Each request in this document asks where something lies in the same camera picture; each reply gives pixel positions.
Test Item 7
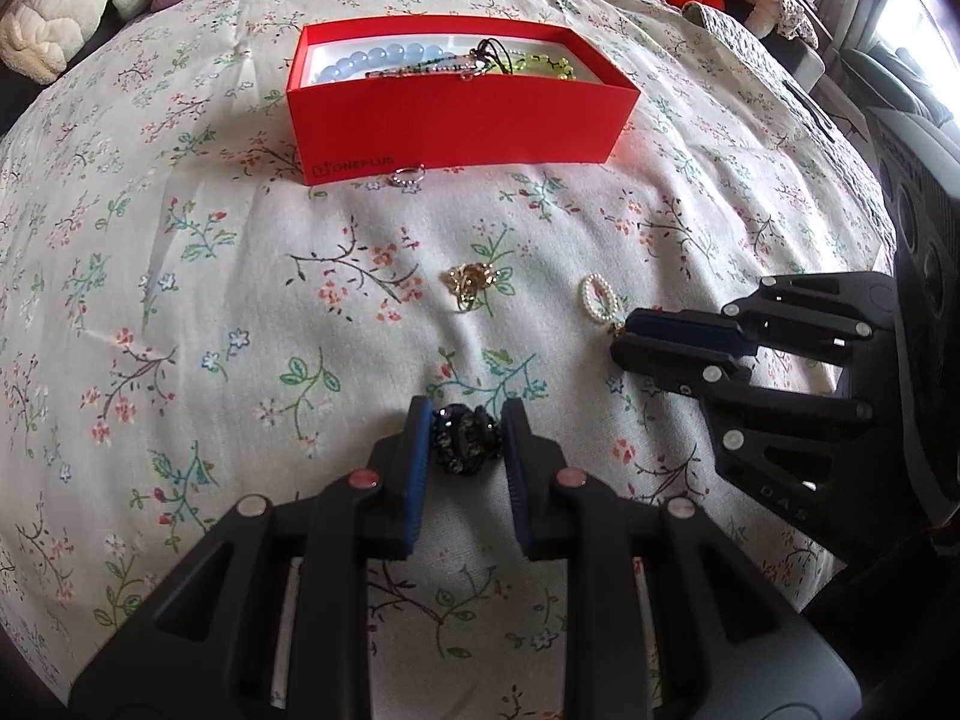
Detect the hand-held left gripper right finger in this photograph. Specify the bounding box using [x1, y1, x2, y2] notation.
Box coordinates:
[501, 397, 860, 720]

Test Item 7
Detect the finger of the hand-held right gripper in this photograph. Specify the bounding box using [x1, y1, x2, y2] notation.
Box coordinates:
[626, 274, 893, 361]
[611, 337, 875, 541]

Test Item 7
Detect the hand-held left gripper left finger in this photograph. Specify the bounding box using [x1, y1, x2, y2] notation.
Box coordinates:
[67, 396, 436, 720]

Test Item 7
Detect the black rhinestone ring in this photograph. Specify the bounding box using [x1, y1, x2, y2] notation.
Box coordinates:
[431, 403, 502, 477]

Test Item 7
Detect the white pearl ring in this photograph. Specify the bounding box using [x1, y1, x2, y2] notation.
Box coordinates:
[580, 274, 622, 327]

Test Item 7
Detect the gold ring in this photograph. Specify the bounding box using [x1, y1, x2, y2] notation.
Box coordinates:
[448, 261, 500, 312]

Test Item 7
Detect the green bead bracelet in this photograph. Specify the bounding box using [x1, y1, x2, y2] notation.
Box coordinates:
[480, 37, 578, 82]

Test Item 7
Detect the red cardboard box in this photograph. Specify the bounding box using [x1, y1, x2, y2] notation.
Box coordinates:
[287, 13, 641, 187]

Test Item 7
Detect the thin beaded chain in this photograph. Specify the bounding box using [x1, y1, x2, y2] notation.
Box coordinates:
[367, 56, 488, 81]

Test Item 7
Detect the light blue bead bracelet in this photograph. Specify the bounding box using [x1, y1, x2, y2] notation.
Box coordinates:
[319, 41, 466, 87]

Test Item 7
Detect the grey quilted floral cover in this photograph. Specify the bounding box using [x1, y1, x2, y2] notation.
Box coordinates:
[682, 0, 897, 241]

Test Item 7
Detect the cream quilted blanket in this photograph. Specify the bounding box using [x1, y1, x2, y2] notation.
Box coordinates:
[0, 0, 110, 83]

